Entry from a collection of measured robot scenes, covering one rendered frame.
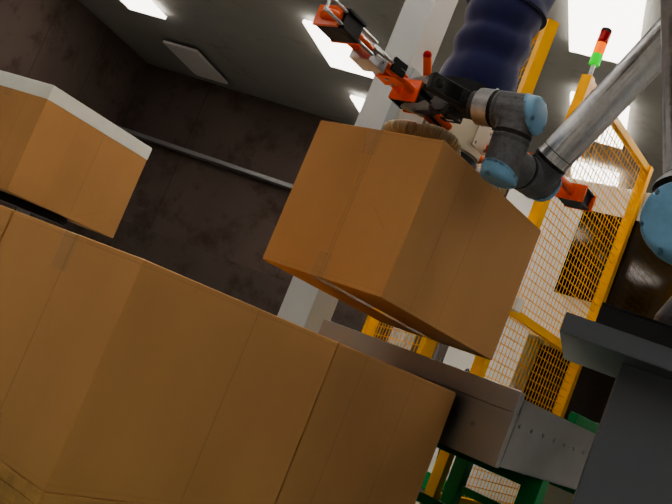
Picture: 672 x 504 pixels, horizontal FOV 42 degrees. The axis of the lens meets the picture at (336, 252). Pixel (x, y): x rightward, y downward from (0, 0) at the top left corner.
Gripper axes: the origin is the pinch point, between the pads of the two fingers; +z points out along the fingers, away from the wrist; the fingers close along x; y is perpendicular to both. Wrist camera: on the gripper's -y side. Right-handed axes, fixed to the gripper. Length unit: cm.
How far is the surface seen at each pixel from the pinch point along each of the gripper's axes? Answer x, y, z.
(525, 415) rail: -64, 55, -36
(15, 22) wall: 187, 433, 1004
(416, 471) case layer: -89, 37, -21
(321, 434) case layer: -86, -10, -21
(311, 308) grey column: -54, 116, 93
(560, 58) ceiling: 276, 549, 265
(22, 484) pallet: -107, -77, -16
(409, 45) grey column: 67, 116, 98
